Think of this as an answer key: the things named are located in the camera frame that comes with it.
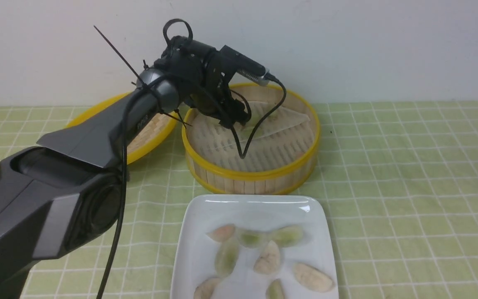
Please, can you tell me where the white dumpling plate right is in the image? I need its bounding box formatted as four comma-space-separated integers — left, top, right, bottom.
292, 262, 335, 293

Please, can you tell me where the green dumpling plate centre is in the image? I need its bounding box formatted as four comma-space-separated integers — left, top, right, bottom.
236, 228, 269, 248

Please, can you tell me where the white steamer liner cloth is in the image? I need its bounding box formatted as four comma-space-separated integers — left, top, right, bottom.
187, 98, 316, 172

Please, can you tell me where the white square plate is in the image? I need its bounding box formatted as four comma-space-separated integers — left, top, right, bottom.
170, 194, 339, 299

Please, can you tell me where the white dumpling plate middle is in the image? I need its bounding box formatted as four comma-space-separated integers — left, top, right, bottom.
254, 240, 281, 276

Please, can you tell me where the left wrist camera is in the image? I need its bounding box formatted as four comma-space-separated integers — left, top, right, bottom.
219, 45, 270, 86

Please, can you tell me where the green dumpling steamer lower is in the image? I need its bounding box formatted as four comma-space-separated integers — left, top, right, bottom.
238, 126, 264, 141

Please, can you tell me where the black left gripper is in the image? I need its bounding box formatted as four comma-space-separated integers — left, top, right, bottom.
154, 36, 251, 129

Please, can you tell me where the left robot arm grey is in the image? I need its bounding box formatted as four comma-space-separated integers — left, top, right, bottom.
0, 36, 267, 299

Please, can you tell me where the pink dumpling on plate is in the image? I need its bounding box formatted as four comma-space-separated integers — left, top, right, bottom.
207, 224, 236, 243

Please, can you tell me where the bamboo steamer basket yellow rim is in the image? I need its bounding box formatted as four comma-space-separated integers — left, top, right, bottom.
182, 90, 321, 194

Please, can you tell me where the white dumpling plate bottom-left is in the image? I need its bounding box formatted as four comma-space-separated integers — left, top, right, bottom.
193, 277, 222, 299

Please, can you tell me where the green checked tablecloth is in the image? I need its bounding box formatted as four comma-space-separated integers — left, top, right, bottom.
0, 102, 478, 299

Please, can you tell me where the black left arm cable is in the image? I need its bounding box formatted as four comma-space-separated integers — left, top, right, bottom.
96, 18, 287, 299

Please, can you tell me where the long green dumpling plate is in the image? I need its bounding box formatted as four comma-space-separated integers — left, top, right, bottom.
214, 238, 240, 278

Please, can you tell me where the bamboo steamer lid yellow rim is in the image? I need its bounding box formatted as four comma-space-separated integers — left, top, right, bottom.
66, 93, 177, 164

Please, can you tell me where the green dumpling plate bottom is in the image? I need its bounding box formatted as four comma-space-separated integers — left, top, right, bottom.
266, 279, 286, 299

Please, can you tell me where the green dumpling plate right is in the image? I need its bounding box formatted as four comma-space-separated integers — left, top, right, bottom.
268, 225, 304, 248

